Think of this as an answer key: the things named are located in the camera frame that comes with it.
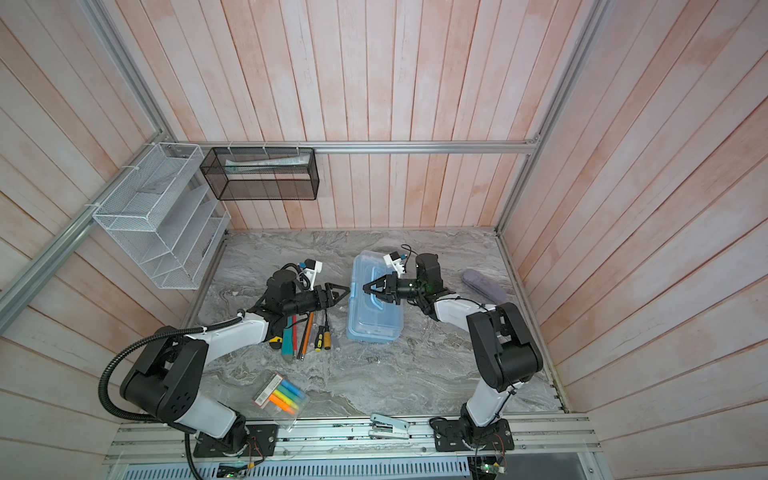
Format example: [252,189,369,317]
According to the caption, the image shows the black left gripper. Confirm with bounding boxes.
[284,282,351,316]

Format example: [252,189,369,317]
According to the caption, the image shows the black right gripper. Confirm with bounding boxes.
[365,274,426,305]

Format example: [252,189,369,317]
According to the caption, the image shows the light blue tool box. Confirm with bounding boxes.
[347,250,404,343]

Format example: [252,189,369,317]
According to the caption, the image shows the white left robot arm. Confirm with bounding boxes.
[99,268,350,444]

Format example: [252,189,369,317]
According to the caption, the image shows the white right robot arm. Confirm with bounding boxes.
[363,253,544,427]

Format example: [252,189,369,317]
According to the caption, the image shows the highlighter pack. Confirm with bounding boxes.
[252,372,309,422]

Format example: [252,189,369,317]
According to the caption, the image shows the lilac fabric glasses case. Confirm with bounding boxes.
[461,269,508,304]

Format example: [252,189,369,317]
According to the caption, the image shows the white stapler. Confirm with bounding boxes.
[369,413,410,440]

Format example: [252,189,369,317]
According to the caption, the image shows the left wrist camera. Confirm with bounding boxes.
[299,259,323,290]

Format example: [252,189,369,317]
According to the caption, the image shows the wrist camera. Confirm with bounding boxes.
[299,259,323,290]
[383,251,407,278]

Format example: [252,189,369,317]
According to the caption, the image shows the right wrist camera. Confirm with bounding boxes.
[383,251,407,278]

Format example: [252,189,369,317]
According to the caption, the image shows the teal handled tool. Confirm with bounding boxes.
[281,316,295,362]

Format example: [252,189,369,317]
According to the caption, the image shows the black mesh wall basket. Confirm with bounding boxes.
[200,146,320,201]

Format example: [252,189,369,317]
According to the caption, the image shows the white wire mesh shelf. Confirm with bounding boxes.
[94,143,230,290]

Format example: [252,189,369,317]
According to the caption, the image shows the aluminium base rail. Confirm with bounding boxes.
[104,412,602,465]

